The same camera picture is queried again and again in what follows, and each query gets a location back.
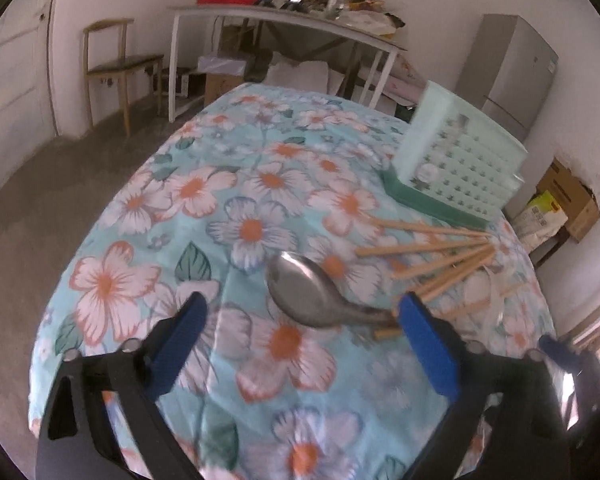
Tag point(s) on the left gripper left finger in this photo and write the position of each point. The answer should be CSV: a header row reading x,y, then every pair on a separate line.
x,y
76,438

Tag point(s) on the white door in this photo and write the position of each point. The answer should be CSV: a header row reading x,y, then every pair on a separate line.
x,y
26,116

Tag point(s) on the silver refrigerator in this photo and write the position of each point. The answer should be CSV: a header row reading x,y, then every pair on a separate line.
x,y
508,72

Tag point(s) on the floral turquoise tablecloth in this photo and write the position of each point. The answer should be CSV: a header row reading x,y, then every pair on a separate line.
x,y
265,170

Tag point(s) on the cardboard box under table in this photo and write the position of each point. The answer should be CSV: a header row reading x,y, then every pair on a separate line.
x,y
219,84

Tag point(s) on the wooden chair dark seat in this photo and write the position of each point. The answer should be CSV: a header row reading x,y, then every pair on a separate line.
x,y
117,70

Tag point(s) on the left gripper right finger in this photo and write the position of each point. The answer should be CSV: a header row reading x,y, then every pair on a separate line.
x,y
528,439

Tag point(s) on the pink floral folding bed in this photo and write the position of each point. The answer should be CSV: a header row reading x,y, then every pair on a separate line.
x,y
400,80

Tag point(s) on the white metal side table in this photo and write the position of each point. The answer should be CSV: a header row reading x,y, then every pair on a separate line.
x,y
270,19

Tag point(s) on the mint green utensil holder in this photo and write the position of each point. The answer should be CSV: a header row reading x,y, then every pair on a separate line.
x,y
454,163

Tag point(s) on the white bag under table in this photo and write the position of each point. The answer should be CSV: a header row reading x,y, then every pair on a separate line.
x,y
304,76

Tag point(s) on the stainless steel spoon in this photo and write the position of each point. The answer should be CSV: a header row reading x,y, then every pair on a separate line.
x,y
306,294

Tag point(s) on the yellow bag on table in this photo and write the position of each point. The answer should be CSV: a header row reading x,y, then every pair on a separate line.
x,y
370,16

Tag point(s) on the white yellow paper bag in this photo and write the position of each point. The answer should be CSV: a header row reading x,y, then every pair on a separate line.
x,y
540,220

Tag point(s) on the brown cardboard box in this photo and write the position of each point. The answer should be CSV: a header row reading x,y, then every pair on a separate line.
x,y
576,199

